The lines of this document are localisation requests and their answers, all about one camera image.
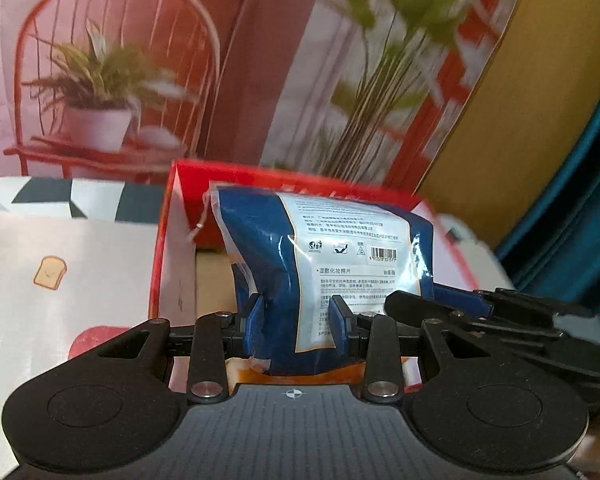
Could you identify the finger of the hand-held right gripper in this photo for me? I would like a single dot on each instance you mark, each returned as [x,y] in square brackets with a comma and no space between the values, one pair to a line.
[415,307]
[462,300]

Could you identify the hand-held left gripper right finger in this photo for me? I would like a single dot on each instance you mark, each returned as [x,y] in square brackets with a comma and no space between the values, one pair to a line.
[339,327]

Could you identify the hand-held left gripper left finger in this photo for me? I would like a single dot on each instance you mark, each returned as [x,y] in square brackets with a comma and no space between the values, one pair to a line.
[256,327]

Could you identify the red cardboard box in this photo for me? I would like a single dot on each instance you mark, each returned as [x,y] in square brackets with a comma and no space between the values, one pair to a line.
[190,200]

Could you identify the teal curtain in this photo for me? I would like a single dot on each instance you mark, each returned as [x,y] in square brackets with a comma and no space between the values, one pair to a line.
[580,210]

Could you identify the blue cotton pad packet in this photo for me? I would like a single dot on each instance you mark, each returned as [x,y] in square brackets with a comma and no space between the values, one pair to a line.
[280,240]

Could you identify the white toast print sheet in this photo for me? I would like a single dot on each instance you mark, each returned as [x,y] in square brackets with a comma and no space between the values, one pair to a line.
[80,270]

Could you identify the printed backdrop poster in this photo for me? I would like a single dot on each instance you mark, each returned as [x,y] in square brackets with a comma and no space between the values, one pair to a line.
[260,60]

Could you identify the orange packet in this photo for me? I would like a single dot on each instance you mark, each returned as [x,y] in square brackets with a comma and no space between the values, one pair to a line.
[350,376]

